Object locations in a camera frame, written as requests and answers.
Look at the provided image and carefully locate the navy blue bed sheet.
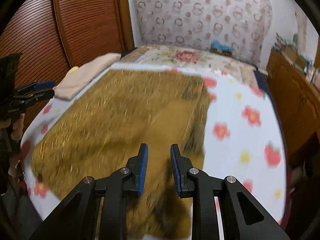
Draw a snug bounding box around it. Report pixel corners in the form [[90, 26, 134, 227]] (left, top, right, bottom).
[[253, 70, 277, 111]]

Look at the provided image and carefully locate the person's left hand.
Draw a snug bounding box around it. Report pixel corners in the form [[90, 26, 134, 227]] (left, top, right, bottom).
[[0, 114, 25, 140]]

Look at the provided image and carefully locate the cardboard box on sideboard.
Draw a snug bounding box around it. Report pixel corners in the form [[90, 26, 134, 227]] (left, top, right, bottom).
[[282, 47, 307, 70]]

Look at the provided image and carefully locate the brown louvered wardrobe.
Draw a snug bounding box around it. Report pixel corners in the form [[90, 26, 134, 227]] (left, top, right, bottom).
[[0, 0, 136, 131]]

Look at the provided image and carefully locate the white strawberry print blanket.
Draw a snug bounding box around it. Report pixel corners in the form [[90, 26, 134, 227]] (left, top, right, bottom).
[[22, 63, 286, 239]]

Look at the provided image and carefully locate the cardboard box with blue cloth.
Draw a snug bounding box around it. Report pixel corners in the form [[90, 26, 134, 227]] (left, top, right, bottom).
[[210, 40, 232, 57]]

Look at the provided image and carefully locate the wooden sideboard cabinet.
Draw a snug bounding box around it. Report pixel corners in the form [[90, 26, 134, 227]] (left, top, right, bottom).
[[266, 49, 319, 156]]

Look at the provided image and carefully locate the brown gold patterned garment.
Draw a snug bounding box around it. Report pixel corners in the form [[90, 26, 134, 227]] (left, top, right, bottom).
[[31, 70, 211, 239]]

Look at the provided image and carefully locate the beige pillow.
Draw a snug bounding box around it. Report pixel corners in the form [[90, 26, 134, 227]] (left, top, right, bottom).
[[54, 53, 121, 101]]

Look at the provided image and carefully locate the yellow plush toy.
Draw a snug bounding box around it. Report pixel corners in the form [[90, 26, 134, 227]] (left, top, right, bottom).
[[67, 66, 79, 74]]

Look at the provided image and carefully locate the pink circle pattern curtain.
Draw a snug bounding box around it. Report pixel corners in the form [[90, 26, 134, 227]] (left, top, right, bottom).
[[135, 0, 272, 66]]

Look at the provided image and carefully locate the floral bedspread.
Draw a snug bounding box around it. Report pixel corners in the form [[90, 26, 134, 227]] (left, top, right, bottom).
[[121, 44, 258, 87]]

